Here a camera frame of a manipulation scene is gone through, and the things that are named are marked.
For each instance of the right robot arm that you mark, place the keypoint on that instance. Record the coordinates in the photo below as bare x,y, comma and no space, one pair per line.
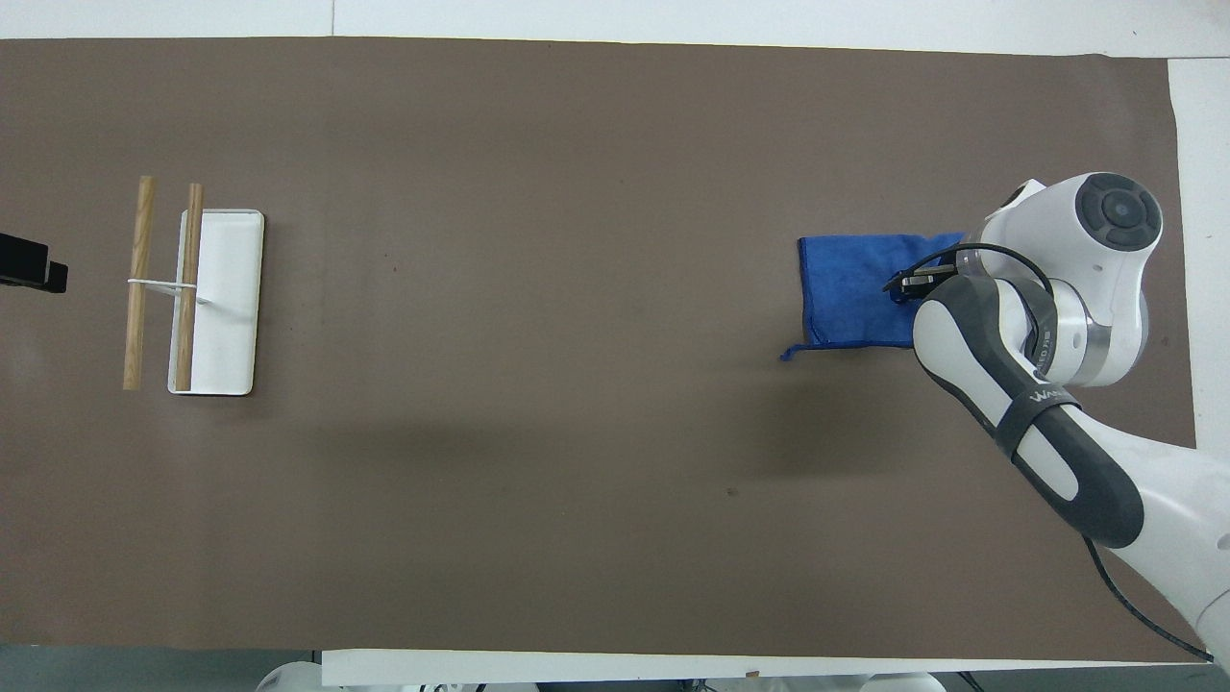
971,358

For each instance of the blue towel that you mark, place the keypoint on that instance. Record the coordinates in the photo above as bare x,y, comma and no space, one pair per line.
850,288

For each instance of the white towel rack wooden bars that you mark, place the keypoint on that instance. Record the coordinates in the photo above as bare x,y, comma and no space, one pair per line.
226,298

